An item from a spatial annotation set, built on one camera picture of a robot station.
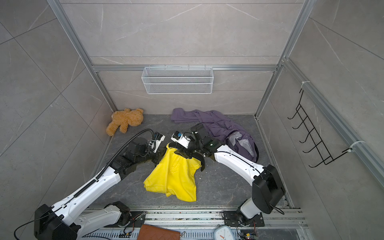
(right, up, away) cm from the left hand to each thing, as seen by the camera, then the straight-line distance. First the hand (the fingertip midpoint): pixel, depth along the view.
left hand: (166, 147), depth 77 cm
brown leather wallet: (-7, -39, -8) cm, 41 cm away
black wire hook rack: (+69, +1, -14) cm, 70 cm away
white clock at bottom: (+28, -39, -9) cm, 49 cm away
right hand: (+7, 0, +1) cm, 7 cm away
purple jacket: (+44, 0, +23) cm, 50 cm away
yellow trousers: (+4, -15, +1) cm, 16 cm away
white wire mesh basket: (+4, +43, +23) cm, 49 cm away
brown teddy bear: (-37, +17, +29) cm, 50 cm away
